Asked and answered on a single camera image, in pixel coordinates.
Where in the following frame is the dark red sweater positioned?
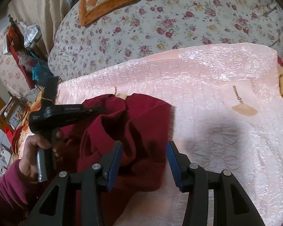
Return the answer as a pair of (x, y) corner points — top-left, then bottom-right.
(11, 93), (173, 226)

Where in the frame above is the maroon sleeved left forearm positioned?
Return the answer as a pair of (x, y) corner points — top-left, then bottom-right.
(0, 160), (34, 225)

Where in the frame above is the person's left hand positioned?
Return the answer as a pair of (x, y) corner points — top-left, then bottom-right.
(19, 130), (65, 183)

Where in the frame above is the blue plastic bag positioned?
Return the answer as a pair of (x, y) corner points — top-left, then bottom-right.
(32, 61), (54, 87)

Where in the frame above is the red cloth on furniture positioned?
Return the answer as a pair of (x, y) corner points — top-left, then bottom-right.
(7, 26), (35, 90)

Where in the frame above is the beige curtain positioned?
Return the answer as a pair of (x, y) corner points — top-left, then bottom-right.
(8, 0), (71, 54)

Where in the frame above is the floral quilted bed cover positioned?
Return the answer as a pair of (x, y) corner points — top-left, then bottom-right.
(48, 0), (283, 81)

